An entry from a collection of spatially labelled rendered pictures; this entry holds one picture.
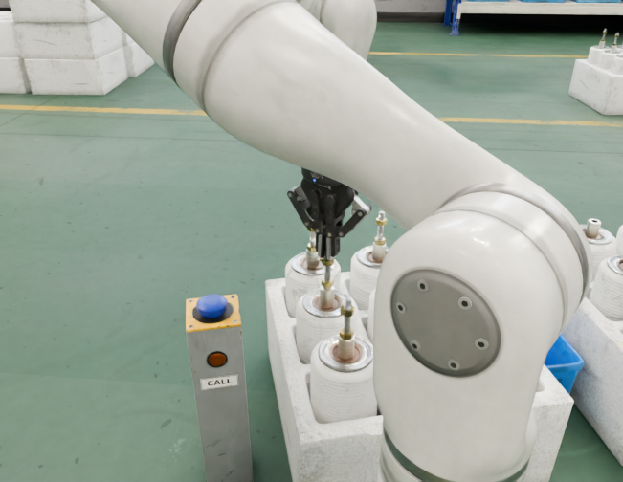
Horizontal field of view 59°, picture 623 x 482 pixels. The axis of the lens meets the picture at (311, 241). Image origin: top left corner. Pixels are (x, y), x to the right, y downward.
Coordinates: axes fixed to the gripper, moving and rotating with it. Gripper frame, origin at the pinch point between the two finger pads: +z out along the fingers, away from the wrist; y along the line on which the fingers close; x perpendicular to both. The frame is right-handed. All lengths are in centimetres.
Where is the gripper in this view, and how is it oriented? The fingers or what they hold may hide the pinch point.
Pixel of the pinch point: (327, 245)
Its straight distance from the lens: 80.4
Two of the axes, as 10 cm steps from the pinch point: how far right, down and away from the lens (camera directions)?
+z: 0.0, 8.8, 4.8
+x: 5.4, -4.0, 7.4
